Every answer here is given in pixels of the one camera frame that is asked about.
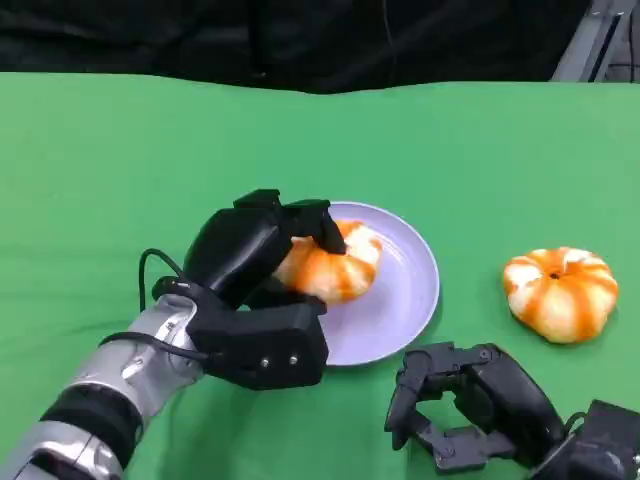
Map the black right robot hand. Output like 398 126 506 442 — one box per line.
383 342 569 476

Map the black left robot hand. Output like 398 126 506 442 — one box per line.
182 188 349 326

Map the orange white toy bread roll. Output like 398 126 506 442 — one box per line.
502 246 620 345
273 219 384 306

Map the green table cloth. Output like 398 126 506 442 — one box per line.
0 72 640 480

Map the lilac plate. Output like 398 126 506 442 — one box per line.
314 201 441 367

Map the black backdrop cloth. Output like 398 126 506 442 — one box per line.
0 0 594 95

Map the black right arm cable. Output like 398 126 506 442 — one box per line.
563 410 589 437

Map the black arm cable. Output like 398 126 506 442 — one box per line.
563 410 589 437
98 331 217 364
138 247 201 312

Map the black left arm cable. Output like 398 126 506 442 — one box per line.
98 331 217 364
138 247 201 312

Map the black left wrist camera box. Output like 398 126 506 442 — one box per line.
187 302 331 391

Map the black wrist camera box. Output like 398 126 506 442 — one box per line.
529 399 640 480
187 302 331 391

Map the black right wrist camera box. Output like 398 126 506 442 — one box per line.
529 399 640 480

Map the grey metal frame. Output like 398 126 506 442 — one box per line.
549 0 640 84

